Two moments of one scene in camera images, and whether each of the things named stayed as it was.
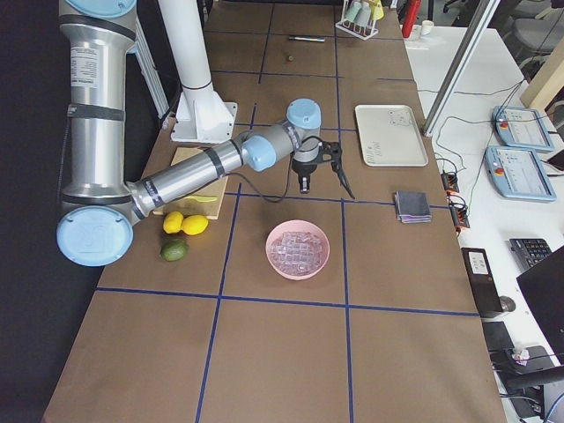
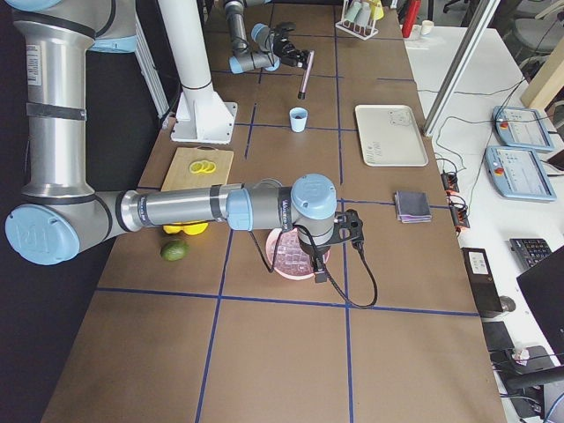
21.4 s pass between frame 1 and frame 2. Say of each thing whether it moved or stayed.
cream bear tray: stayed
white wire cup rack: stayed
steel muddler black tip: moved
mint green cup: stayed
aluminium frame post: stayed
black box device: stayed
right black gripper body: moved
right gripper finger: moved
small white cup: stayed
